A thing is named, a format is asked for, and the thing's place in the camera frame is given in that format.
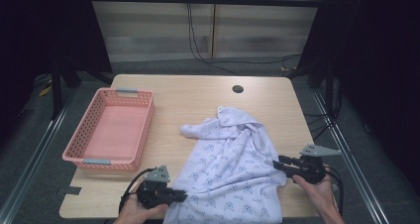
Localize white patterned towel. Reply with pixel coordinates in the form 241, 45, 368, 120
162, 105, 288, 224

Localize right hand-held gripper black cable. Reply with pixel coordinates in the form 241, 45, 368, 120
325, 166, 345, 217

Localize hand-held gripper black cable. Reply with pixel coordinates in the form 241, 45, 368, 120
325, 166, 345, 217
118, 168, 157, 213

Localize person's left hand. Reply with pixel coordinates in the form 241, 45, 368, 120
113, 195, 168, 224

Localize pink perforated plastic basket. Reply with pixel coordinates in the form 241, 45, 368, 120
61, 87, 156, 172

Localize black horizontal metal bar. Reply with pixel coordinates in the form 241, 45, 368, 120
88, 0, 326, 9

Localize silver metal floor rail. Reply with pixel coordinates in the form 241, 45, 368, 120
311, 88, 390, 224
0, 94, 77, 224

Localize left hand-held gripper black cable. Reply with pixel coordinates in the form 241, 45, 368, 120
118, 168, 157, 213

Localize black floor cables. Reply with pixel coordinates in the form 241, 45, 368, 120
303, 84, 343, 143

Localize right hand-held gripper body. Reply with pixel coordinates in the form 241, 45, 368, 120
293, 144, 343, 185

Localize black curtain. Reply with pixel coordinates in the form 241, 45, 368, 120
0, 0, 113, 146
296, 0, 420, 185

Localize black hanging power cable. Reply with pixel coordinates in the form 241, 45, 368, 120
186, 2, 302, 76

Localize black metal stand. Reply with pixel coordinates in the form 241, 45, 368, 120
49, 52, 115, 121

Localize black tape strip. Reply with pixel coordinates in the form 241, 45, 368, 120
55, 184, 82, 196

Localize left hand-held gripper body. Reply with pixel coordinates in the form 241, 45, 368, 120
136, 165, 172, 209

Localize yellow floor item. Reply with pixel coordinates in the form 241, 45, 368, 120
38, 84, 53, 98

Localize person's right hand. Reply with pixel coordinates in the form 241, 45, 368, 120
291, 175, 338, 217

